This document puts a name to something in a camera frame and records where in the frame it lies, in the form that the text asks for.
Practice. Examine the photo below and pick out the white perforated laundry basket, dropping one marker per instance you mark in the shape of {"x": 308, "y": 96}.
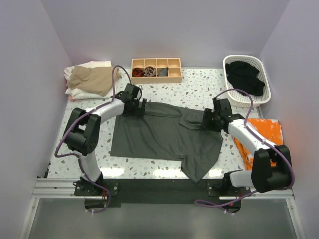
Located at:
{"x": 236, "y": 98}

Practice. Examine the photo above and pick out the dark grey folded item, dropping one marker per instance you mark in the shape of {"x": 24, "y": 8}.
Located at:
{"x": 162, "y": 72}

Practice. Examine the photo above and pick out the white folded shirt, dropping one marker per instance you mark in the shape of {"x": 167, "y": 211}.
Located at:
{"x": 77, "y": 94}

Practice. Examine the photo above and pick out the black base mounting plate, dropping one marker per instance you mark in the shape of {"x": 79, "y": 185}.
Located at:
{"x": 167, "y": 191}

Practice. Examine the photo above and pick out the dark grey t-shirt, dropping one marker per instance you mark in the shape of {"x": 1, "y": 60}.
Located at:
{"x": 168, "y": 132}

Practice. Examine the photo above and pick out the brown patterned rolled item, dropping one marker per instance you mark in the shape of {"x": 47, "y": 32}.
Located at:
{"x": 149, "y": 71}

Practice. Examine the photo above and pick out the beige folded shirt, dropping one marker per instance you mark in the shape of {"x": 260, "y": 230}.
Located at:
{"x": 97, "y": 80}

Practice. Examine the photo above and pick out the orange black rolled item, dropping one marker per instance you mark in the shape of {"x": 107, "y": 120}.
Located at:
{"x": 137, "y": 72}

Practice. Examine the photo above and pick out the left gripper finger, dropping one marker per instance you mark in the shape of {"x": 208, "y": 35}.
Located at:
{"x": 136, "y": 109}
{"x": 143, "y": 106}

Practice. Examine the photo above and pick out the wooden compartment tray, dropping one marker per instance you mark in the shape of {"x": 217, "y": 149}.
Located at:
{"x": 174, "y": 74}

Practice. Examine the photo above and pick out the black garment in basket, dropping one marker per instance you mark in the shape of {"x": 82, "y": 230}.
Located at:
{"x": 243, "y": 76}

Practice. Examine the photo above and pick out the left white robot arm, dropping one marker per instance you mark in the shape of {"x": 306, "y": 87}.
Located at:
{"x": 83, "y": 128}

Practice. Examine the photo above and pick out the orange tie-dye folded shirt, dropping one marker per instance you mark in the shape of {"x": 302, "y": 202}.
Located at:
{"x": 269, "y": 129}

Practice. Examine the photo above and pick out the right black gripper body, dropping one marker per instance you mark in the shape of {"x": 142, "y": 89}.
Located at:
{"x": 214, "y": 125}

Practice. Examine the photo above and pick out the aluminium rail frame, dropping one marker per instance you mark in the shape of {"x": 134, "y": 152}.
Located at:
{"x": 62, "y": 188}

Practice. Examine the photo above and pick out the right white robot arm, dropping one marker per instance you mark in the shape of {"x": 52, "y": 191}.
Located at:
{"x": 271, "y": 170}

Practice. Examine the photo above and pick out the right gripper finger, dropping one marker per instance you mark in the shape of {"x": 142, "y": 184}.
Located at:
{"x": 207, "y": 116}
{"x": 203, "y": 126}

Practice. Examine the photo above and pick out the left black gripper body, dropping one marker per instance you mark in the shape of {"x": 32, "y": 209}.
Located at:
{"x": 129, "y": 112}

